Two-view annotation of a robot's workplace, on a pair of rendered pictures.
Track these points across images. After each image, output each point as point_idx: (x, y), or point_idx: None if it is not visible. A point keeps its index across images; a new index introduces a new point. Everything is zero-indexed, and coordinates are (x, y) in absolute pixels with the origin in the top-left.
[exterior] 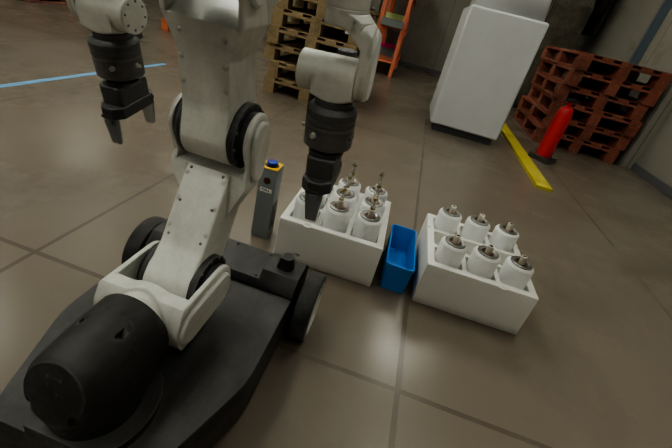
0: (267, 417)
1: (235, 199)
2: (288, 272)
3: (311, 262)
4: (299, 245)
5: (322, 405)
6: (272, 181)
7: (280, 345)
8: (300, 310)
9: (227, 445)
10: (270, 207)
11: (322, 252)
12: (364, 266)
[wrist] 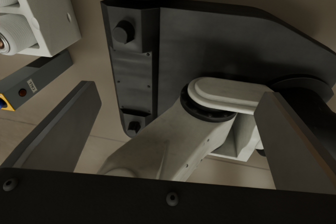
0: None
1: (162, 161)
2: (133, 25)
3: None
4: (59, 19)
5: None
6: (18, 88)
7: None
8: None
9: (269, 8)
10: (42, 68)
11: None
12: None
